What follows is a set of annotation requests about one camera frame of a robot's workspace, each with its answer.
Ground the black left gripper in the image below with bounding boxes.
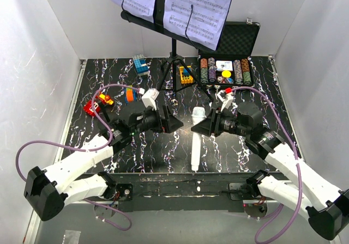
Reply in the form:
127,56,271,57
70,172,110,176
131,105,184,136

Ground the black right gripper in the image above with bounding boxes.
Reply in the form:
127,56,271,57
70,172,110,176
190,106,249,137

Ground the white microphone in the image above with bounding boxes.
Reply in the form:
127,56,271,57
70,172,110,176
191,107,206,172

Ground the black desktop microphone stand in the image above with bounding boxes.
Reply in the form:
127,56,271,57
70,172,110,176
94,99,110,123

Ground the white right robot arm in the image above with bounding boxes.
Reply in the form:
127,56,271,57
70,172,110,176
191,103,348,241

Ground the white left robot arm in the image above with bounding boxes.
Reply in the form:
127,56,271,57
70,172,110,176
24,106,183,221

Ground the orange blue toy car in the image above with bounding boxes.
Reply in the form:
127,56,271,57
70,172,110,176
125,86,137,103

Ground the yellow dealer chip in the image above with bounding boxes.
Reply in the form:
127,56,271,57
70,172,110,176
221,70,231,78

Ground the playing card deck box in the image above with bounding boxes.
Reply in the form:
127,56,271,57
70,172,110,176
216,60,233,71

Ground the blue white brick stack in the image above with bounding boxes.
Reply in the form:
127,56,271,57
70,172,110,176
133,54,150,76

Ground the black poker chip case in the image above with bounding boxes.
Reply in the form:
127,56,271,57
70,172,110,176
197,22,260,89

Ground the red toy brick house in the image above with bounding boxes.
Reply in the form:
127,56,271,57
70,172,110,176
83,93,114,117

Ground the black tripod music stand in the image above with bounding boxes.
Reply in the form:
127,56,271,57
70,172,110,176
121,0,213,93

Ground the right sheet music page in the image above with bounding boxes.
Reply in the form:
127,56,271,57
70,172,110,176
163,0,232,51

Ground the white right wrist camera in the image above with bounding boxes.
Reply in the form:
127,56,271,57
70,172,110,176
216,88,234,112

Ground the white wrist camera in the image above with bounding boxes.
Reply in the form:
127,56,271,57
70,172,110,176
216,88,234,112
141,88,159,111

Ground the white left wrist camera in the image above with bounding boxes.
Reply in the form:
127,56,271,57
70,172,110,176
141,88,159,111

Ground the yellow blue brick frame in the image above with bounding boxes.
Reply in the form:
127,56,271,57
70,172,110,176
179,66,194,85

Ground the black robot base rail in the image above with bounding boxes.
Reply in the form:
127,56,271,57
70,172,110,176
110,173,259,212

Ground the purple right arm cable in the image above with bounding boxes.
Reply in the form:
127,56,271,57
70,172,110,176
231,86,303,244

